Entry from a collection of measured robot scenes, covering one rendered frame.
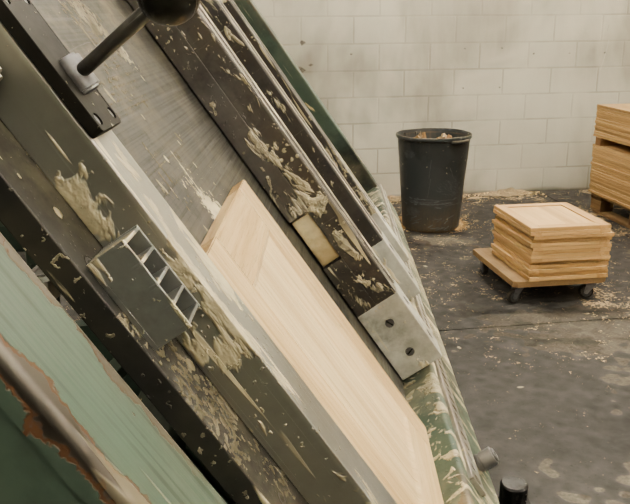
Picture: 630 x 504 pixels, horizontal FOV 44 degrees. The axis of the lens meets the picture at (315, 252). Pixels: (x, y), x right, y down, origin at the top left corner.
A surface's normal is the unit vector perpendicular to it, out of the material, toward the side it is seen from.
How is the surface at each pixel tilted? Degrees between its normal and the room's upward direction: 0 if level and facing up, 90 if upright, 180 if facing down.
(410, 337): 90
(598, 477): 0
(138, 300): 89
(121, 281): 89
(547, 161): 90
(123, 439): 55
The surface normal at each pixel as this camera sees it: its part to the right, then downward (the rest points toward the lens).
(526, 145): 0.16, 0.29
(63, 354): 0.82, -0.55
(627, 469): 0.00, -0.96
